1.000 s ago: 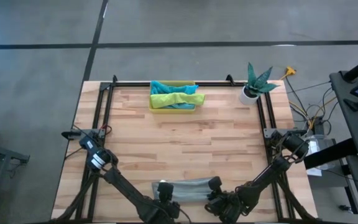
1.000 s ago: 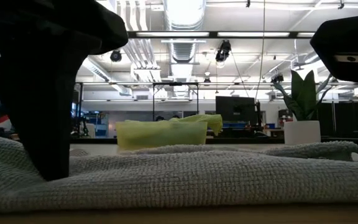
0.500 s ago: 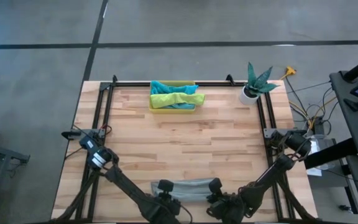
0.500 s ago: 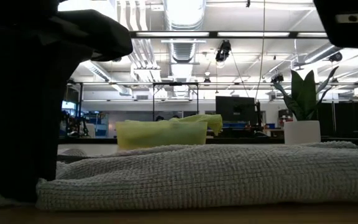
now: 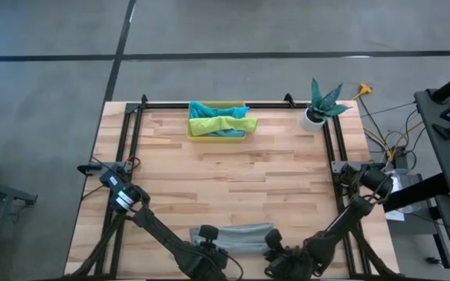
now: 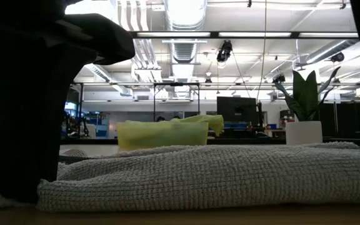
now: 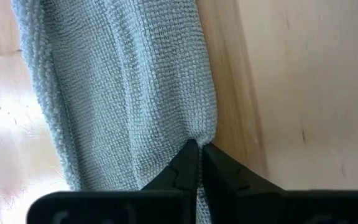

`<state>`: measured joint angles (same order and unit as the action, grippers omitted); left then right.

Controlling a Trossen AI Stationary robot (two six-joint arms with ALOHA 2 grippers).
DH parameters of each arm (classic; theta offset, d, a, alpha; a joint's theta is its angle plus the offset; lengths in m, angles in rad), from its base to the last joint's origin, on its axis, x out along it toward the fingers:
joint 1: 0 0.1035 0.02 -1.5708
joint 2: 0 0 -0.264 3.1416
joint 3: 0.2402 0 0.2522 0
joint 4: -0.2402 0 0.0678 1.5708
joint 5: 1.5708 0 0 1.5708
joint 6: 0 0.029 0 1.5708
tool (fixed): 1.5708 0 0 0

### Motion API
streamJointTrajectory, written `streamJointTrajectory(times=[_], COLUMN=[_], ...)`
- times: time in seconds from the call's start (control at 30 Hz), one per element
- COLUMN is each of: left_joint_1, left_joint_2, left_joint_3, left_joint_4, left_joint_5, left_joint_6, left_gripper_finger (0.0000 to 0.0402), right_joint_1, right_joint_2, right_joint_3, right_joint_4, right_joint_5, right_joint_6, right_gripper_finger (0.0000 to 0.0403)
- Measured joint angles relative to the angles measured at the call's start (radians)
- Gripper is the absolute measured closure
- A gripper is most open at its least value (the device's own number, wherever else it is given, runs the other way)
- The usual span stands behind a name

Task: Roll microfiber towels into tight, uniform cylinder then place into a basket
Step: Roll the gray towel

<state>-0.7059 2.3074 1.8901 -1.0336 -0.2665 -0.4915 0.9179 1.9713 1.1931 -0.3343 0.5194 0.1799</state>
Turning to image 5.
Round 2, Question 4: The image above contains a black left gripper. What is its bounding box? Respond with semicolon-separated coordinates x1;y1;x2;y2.
176;240;230;281

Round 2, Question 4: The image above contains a black aluminium table frame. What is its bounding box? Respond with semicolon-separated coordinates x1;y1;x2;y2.
63;93;402;281

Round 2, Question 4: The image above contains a teal microfiber towel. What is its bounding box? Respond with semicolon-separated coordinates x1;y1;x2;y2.
188;101;251;119

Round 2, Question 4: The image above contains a yellow translucent plastic basket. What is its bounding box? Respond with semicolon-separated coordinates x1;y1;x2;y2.
187;100;248;144

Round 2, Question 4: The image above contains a black power strip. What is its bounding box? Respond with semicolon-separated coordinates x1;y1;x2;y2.
391;144;410;169

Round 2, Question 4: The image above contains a clear plastic bag with paper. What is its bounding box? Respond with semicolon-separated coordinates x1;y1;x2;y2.
380;168;422;222

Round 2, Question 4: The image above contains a lime green microfiber towel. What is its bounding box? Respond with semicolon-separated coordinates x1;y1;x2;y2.
188;115;259;137

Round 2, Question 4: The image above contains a snake plant in white pot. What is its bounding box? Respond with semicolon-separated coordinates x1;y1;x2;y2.
299;77;352;133

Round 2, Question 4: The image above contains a grey microfiber towel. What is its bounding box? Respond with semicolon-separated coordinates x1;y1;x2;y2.
189;222;275;255

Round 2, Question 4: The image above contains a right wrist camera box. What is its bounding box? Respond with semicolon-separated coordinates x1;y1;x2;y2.
264;228;285;251

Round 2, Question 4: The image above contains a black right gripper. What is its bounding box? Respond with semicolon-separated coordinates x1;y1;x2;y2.
263;246;315;281

